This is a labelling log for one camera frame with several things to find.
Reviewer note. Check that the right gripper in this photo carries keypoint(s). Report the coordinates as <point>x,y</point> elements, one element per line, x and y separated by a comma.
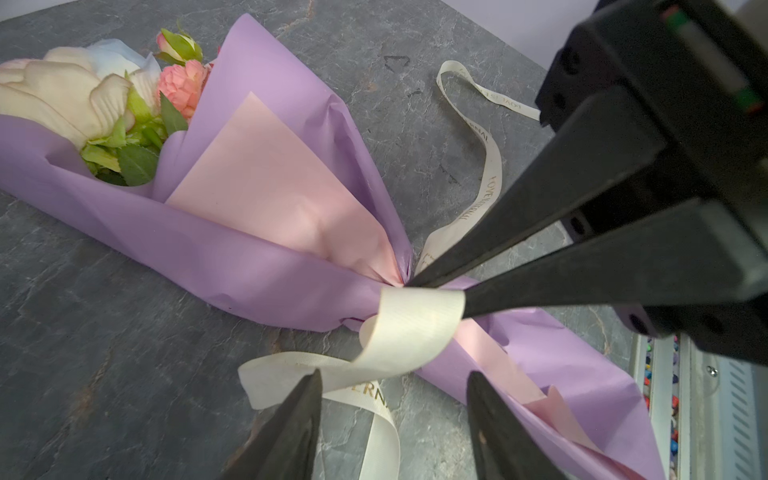
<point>653,104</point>

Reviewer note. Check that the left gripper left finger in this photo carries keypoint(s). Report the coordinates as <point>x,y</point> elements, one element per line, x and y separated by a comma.
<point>285,447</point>

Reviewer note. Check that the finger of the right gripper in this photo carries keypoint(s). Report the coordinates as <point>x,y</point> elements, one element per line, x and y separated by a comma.
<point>694,253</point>

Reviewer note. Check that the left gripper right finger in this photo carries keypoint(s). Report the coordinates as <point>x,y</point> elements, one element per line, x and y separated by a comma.
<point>502,448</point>

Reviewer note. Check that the cream printed ribbon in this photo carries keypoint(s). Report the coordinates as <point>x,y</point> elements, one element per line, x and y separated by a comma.
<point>412,327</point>

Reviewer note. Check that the pink purple wrapping paper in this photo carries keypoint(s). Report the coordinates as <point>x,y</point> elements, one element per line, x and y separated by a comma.
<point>267,204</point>

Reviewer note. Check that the pink spray rose stem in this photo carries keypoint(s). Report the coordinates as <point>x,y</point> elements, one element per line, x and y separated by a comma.
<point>183,80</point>

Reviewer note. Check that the cream rose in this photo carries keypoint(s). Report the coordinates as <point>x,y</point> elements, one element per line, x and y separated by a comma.
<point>63,93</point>

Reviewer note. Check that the white rose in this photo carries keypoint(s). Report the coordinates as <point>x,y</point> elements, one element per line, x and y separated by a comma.
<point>112,56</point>

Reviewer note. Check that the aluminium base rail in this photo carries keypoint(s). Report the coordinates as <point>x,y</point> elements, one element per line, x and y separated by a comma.
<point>708,412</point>

